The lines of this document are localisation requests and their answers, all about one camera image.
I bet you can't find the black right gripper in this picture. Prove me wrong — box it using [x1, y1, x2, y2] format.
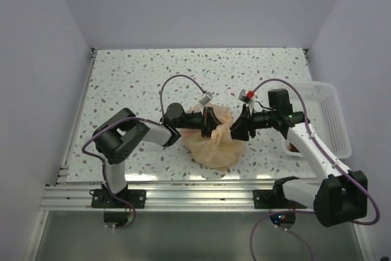
[227, 104, 277, 141]

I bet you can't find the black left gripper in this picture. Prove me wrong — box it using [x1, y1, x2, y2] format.
[175, 106, 229, 138]

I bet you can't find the banana print plastic bag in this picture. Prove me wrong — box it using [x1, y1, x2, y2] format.
[180, 103, 246, 171]

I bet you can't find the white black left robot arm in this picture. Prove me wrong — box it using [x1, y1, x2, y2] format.
[92, 103, 222, 208]

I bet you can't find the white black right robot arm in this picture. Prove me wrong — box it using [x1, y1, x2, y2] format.
[230, 89, 368, 227]

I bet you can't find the dark red fake passionfruit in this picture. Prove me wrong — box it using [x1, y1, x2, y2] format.
[288, 143, 300, 153]

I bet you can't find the white perforated plastic basket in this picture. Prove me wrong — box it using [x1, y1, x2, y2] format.
[277, 81, 352, 160]

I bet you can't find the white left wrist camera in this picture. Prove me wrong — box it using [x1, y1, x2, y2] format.
[198, 91, 213, 112]

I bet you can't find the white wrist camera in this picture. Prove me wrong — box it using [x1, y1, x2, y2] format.
[238, 89, 255, 115]
[198, 91, 213, 112]

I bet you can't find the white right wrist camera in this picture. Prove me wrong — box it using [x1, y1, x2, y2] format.
[238, 89, 255, 115]

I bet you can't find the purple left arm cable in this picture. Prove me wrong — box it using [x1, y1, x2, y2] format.
[82, 74, 208, 230]

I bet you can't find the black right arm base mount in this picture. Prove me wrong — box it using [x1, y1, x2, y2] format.
[252, 176, 305, 210]

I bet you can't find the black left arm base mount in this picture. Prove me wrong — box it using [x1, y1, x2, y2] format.
[89, 186, 147, 209]

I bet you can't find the aluminium table frame rail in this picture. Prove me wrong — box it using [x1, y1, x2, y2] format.
[29, 48, 362, 260]

